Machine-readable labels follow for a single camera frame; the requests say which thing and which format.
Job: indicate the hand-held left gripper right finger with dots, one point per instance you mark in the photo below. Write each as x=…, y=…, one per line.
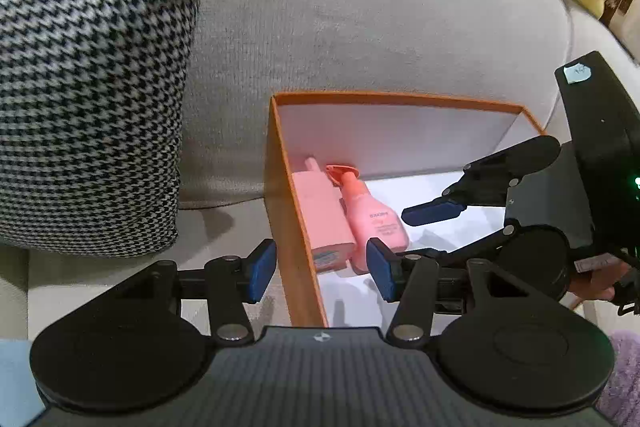
x=380, y=269

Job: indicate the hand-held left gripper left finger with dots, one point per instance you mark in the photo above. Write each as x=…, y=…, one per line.
x=262, y=269

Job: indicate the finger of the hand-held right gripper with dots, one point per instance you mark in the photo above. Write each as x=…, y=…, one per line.
x=475, y=246
x=430, y=212

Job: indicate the orange cardboard box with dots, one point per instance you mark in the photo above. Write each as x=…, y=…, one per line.
x=285, y=207

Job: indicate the person's right hand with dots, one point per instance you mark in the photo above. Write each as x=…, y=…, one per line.
x=592, y=288

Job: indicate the pink spray bottle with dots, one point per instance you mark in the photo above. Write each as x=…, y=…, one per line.
x=370, y=217

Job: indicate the pink rectangular bottle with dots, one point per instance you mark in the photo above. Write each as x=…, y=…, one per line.
x=320, y=212

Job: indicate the purple fuzzy cloth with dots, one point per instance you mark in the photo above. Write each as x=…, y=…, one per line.
x=625, y=377

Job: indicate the beige fabric sofa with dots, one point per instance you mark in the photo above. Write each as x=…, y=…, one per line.
x=375, y=7

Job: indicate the black white houndstooth pillow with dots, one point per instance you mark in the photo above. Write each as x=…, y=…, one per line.
x=90, y=82

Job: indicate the light blue pillow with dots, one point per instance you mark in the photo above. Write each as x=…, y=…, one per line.
x=15, y=377

